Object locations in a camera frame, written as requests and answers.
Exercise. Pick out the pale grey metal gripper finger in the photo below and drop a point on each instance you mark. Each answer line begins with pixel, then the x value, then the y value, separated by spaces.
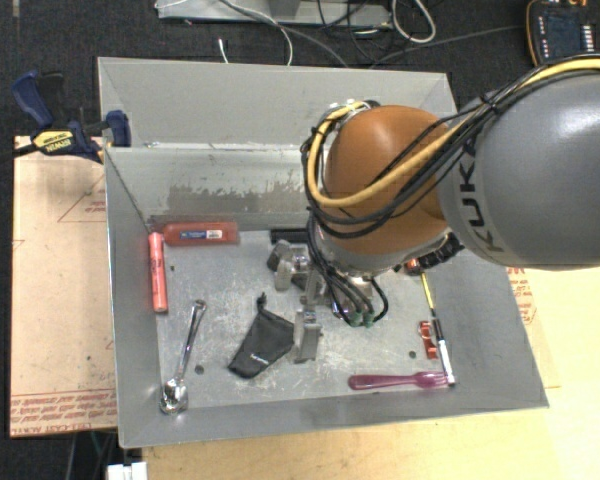
pixel 283 268
pixel 307 340

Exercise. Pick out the black fabric pouch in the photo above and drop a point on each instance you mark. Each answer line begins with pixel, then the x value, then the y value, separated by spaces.
pixel 260 343

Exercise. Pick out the pink plastic fork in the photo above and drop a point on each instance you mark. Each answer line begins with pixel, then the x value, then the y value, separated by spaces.
pixel 380 382

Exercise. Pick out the red-brown flat block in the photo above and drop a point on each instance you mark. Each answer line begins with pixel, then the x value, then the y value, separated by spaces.
pixel 200 233

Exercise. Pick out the small orange-red metal clip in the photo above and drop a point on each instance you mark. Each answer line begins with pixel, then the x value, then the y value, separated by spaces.
pixel 428 340

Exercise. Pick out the orange marker pen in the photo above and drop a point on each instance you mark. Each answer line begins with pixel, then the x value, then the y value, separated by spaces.
pixel 158 273

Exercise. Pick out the metal spoon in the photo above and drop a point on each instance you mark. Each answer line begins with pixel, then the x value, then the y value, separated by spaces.
pixel 174 393

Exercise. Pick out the grey metal bin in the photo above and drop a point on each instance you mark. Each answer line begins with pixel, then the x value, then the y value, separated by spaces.
pixel 240 103

